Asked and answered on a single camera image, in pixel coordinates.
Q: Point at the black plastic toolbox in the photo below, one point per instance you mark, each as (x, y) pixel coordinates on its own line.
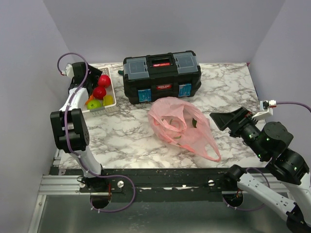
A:
(151, 77)

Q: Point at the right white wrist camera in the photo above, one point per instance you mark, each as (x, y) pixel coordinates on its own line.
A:
(265, 109)

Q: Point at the white perforated plastic basket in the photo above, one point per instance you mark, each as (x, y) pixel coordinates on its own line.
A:
(104, 109)

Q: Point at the green fake apple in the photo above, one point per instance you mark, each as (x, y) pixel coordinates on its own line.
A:
(93, 104)

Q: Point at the green fake leaf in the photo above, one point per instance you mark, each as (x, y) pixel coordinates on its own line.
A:
(194, 123)

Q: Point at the pink plastic bag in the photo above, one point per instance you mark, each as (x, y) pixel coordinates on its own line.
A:
(171, 120)

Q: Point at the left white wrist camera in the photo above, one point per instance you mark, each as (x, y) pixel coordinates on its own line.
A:
(69, 71)

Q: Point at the black metal base rail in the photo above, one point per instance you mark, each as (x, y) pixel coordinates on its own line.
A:
(156, 185)

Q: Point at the yellow fake lemon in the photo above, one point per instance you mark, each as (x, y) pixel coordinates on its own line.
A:
(108, 100)

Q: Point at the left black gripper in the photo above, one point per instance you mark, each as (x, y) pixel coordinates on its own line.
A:
(94, 74)

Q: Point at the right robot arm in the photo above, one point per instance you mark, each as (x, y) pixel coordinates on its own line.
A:
(271, 145)

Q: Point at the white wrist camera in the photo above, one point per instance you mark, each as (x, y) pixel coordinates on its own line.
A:
(69, 71)
(265, 109)

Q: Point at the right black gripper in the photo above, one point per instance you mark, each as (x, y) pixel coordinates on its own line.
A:
(239, 116)

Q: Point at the fake orange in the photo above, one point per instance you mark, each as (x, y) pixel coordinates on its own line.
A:
(91, 97)

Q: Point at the red fake apple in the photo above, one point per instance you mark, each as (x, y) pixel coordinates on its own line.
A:
(99, 92)

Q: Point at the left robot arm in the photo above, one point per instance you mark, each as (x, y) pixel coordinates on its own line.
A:
(68, 124)

